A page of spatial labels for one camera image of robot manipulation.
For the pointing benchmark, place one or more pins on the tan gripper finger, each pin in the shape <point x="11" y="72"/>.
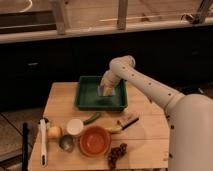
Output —
<point x="107" y="91"/>

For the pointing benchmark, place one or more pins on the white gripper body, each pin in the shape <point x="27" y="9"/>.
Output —
<point x="109" y="79"/>

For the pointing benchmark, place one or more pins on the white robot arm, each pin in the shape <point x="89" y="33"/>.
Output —
<point x="190" y="117"/>

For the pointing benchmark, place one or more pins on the green plastic tray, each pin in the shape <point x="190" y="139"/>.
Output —
<point x="87" y="97"/>

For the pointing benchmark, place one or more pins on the green okra pod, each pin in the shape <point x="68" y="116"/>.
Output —
<point x="93" y="118"/>

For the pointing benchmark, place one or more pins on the yellow banana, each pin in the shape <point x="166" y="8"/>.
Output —
<point x="114" y="129"/>

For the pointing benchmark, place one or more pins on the white cup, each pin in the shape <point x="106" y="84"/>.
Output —
<point x="74" y="127"/>

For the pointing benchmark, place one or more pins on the orange bowl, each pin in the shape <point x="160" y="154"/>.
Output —
<point x="94" y="141"/>

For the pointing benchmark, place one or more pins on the dark grape bunch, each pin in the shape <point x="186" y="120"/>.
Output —
<point x="115" y="154"/>

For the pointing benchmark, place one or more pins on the small metal cup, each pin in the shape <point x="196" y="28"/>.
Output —
<point x="66" y="143"/>

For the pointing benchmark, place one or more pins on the yellow onion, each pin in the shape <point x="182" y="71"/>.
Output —
<point x="54" y="132"/>

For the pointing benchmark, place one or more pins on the black vertical bar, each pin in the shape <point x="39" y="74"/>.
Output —
<point x="25" y="147"/>

